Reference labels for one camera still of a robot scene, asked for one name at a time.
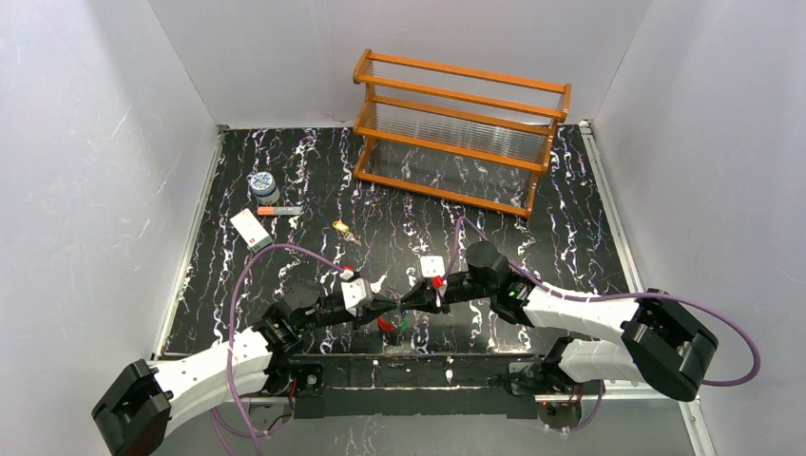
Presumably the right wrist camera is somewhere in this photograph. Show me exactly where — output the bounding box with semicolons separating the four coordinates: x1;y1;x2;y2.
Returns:
416;256;447;295

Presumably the orange wooden shelf rack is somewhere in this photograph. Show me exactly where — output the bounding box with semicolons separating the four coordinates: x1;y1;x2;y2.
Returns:
353;48;572;219

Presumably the metal key organizer ring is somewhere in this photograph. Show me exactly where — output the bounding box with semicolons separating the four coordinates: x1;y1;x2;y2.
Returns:
375;305;411;334

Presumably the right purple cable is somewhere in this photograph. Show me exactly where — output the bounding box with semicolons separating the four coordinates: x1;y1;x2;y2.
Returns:
443;217;762;435

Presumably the white card box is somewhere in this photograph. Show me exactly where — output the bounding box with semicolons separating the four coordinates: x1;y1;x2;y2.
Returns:
229;209;274;253

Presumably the blue white round jar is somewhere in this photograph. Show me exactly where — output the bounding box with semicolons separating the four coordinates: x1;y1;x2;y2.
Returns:
248;171;279;206

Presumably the orange grey marker pen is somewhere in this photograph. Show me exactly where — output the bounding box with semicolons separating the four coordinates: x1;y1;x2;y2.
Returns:
257;206;302;217

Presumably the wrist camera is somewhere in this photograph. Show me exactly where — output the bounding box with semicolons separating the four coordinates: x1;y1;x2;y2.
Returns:
416;256;447;295
339;268;376;317

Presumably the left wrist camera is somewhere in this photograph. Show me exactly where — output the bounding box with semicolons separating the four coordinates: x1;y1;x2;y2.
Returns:
339;268;376;317

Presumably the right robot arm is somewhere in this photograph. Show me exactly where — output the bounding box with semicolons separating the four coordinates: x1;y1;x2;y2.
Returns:
401;241;719;402

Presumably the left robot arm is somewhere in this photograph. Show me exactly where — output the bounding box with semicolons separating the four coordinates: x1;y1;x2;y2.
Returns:
91;278;398;455

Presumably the yellow tag key left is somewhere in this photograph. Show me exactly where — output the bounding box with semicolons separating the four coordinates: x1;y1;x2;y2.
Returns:
332;220;361;245

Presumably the purple cable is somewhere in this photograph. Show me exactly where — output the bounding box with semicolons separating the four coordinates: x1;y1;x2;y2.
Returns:
210;243;354;456
443;217;762;435

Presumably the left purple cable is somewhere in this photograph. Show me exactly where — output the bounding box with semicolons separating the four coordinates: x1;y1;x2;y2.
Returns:
210;243;354;456

